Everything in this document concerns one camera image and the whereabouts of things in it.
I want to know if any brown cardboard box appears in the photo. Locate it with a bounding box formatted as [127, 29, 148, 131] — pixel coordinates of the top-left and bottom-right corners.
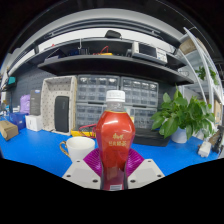
[0, 120, 20, 141]

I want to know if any white perforated bin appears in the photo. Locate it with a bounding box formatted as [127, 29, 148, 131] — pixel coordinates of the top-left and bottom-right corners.
[40, 75, 78, 136]

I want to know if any green plant in white pot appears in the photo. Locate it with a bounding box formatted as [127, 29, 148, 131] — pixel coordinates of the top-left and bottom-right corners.
[150, 87, 216, 144]

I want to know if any white shelf unit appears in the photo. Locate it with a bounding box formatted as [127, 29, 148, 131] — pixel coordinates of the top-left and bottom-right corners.
[178, 26, 224, 154]

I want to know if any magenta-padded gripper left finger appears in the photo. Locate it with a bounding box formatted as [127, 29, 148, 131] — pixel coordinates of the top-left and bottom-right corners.
[61, 147, 103, 191]

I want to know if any white mug gold handle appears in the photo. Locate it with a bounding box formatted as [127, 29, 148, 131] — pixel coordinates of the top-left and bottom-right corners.
[59, 136, 97, 164]

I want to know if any black speaker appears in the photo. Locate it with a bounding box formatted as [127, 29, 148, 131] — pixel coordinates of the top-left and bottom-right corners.
[53, 95, 70, 134]

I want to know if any grey parts drawer cabinet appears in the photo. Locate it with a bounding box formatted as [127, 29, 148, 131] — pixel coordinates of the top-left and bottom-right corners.
[120, 76, 160, 108]
[75, 102, 98, 129]
[77, 74, 120, 104]

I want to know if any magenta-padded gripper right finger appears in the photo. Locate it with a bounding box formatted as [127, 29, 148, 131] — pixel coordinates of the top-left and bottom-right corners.
[125, 147, 166, 190]

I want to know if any dark grey carton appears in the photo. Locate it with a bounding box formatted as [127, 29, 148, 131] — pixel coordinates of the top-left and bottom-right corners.
[29, 89, 42, 116]

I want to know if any black workbench shelf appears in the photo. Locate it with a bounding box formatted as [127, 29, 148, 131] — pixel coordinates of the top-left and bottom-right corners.
[6, 31, 195, 86]

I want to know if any blue box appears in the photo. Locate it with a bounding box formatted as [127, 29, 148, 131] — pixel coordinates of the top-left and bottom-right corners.
[9, 112, 29, 131]

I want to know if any yellow tool with red leads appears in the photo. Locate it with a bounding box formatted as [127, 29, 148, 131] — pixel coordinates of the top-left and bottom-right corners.
[92, 45, 114, 56]

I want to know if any white carton box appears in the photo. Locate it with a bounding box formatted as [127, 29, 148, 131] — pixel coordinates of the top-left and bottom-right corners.
[25, 114, 44, 132]

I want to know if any black pouch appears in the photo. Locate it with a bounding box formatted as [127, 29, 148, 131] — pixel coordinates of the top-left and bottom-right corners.
[104, 29, 122, 39]

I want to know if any white charger block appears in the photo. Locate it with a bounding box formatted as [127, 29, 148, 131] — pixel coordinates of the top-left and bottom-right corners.
[197, 141, 212, 158]

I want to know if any red drink bottle white cap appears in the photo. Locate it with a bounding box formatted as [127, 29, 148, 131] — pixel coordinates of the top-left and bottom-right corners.
[95, 89, 137, 192]

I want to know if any purple bag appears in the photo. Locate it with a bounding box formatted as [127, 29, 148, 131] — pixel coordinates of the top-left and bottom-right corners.
[19, 94, 32, 115]

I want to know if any white oscilloscope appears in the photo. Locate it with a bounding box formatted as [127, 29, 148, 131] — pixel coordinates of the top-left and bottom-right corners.
[130, 40, 169, 65]

